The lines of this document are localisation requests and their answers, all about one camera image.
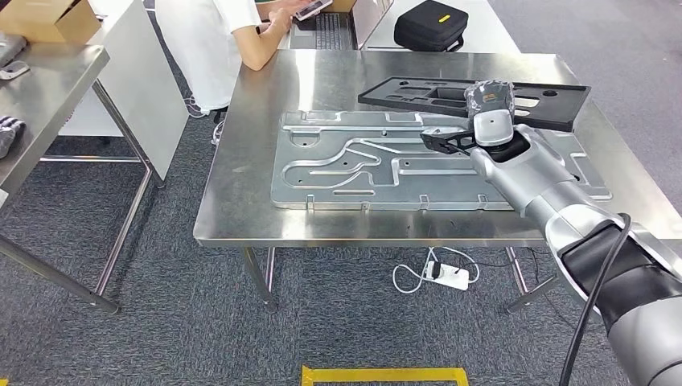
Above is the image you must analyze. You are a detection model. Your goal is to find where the white table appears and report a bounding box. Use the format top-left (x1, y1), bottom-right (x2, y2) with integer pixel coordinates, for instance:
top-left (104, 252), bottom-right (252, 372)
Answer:
top-left (277, 0), bottom-right (522, 55)

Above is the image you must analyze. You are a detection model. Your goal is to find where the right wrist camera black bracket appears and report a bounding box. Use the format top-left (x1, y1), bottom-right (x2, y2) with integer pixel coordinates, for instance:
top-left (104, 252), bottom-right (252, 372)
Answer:
top-left (419, 126), bottom-right (478, 157)

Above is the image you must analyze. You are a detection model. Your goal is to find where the white power strip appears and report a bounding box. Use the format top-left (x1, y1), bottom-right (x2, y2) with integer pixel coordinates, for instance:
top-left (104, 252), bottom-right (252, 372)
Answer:
top-left (424, 260), bottom-right (471, 292)

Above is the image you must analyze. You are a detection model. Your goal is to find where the white power cable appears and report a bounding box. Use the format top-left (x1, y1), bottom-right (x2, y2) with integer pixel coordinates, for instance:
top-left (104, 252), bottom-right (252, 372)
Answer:
top-left (392, 245), bottom-right (481, 295)

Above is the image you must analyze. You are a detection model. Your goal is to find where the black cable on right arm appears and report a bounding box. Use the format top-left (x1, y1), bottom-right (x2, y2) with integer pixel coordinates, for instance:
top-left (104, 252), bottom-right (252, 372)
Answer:
top-left (558, 212), bottom-right (632, 386)

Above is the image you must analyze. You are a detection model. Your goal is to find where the grey striped glove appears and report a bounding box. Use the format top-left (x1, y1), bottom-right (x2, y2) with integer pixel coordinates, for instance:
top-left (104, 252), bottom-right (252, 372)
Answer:
top-left (0, 115), bottom-right (27, 160)

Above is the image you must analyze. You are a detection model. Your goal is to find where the stainless steel workbench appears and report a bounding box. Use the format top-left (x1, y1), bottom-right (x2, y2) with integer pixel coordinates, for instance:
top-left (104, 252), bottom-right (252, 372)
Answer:
top-left (192, 50), bottom-right (682, 314)

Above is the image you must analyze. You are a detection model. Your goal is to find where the black zip case yellow label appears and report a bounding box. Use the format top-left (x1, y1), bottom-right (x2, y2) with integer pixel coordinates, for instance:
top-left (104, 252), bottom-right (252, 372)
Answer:
top-left (392, 0), bottom-right (470, 53)

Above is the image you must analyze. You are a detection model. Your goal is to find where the stamped sheet metal panel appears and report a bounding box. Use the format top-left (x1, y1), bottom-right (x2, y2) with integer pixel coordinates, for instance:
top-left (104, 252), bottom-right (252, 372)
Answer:
top-left (270, 110), bottom-right (614, 212)

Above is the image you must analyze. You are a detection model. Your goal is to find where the cardboard box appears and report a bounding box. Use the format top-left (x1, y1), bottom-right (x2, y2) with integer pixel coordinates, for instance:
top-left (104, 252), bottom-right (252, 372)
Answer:
top-left (0, 0), bottom-right (102, 45)

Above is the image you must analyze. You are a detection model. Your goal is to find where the small grey metal object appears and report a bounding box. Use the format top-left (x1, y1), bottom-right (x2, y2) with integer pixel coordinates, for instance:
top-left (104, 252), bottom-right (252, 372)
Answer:
top-left (0, 60), bottom-right (31, 81)

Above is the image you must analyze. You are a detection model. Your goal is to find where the black plastic frame part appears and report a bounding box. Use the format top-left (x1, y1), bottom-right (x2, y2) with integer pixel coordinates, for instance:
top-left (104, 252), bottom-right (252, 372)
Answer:
top-left (358, 76), bottom-right (591, 133)

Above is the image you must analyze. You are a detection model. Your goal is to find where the person's hand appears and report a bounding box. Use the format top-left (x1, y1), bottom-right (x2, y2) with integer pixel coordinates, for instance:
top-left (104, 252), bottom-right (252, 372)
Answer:
top-left (266, 2), bottom-right (307, 34)

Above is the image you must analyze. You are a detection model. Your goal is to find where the white board panel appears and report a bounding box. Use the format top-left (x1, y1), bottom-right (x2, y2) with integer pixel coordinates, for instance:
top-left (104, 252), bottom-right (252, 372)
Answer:
top-left (57, 0), bottom-right (191, 183)

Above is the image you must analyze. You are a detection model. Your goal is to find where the stainless steel table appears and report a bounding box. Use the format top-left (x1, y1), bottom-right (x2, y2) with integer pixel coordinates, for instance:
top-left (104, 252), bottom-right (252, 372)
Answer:
top-left (0, 41), bottom-right (166, 315)

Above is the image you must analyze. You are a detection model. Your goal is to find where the person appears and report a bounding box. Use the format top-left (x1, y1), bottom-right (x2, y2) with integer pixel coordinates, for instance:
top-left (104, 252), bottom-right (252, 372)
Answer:
top-left (154, 0), bottom-right (334, 116)

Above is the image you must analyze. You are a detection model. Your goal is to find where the silver laptop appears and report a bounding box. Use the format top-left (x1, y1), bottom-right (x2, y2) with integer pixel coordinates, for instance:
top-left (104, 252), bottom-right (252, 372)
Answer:
top-left (290, 0), bottom-right (396, 51)

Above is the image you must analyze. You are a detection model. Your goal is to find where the smartphone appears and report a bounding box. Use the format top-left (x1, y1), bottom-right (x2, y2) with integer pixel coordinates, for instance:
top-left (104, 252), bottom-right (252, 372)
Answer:
top-left (294, 0), bottom-right (335, 23)

